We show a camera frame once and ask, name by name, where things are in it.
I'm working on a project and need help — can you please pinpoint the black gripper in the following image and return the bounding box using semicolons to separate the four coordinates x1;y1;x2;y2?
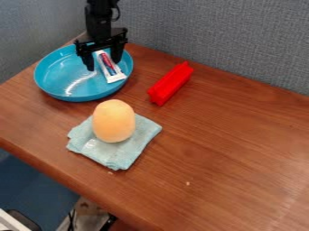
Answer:
75;12;129;71

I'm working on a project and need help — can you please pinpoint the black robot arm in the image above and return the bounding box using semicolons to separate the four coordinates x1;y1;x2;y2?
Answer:
74;0;129;71

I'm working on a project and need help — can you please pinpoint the orange egg-shaped sponge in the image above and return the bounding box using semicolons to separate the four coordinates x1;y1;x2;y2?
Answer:
93;99;135;143

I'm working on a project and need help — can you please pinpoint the blue plate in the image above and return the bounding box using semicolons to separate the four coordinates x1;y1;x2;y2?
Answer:
34;44;127;102

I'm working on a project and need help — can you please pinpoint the white object bottom left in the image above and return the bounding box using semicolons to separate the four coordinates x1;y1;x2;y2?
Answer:
0;208;27;231

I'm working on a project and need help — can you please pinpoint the red plastic block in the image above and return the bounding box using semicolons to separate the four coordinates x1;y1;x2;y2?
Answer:
148;61;193;106

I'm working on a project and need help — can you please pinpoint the beige object under table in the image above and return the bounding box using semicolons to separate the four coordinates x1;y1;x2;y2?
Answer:
57;198;109;231

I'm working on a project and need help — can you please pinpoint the white toothpaste tube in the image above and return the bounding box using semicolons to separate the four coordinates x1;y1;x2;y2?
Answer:
95;51;127;84

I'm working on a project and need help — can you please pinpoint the light blue folded cloth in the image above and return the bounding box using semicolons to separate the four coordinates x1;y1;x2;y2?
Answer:
67;115;162;171

